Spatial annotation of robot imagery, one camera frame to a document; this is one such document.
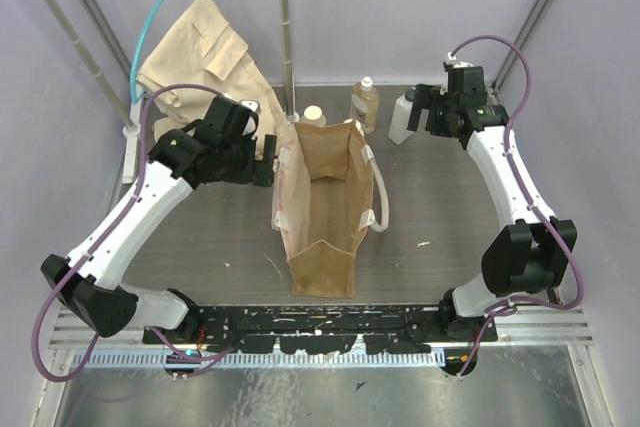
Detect brown burlap canvas bag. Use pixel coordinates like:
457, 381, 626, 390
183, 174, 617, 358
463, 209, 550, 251
272, 120, 389, 298

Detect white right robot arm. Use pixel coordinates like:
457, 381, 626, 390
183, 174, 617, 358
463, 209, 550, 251
407, 61, 577, 341

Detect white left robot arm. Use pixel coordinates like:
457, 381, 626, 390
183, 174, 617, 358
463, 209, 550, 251
41, 97, 277, 343

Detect white rectangular bottle dark cap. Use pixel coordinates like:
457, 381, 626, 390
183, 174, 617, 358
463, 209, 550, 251
388, 87, 415, 145

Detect green bottle cream cap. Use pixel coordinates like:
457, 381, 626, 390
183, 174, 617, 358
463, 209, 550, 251
300, 105, 326, 127

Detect clear amber liquid bottle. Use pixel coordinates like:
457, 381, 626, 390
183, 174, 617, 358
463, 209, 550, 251
350, 76, 380, 134

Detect beige cloth trousers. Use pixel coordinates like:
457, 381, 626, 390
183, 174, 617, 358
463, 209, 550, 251
137, 0, 289, 156

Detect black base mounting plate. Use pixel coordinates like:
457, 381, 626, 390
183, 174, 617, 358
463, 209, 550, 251
163, 304, 483, 355

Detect white metal clothes rack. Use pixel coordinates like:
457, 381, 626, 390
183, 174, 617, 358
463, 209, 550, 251
44, 0, 297, 185

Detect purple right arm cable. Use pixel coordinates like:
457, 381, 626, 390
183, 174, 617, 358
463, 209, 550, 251
447, 35, 586, 378

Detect aluminium frame rail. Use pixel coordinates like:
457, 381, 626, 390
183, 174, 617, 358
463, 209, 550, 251
46, 306, 594, 350

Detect white slotted cable duct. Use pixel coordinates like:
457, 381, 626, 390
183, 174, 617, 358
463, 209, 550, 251
86, 348, 446, 369

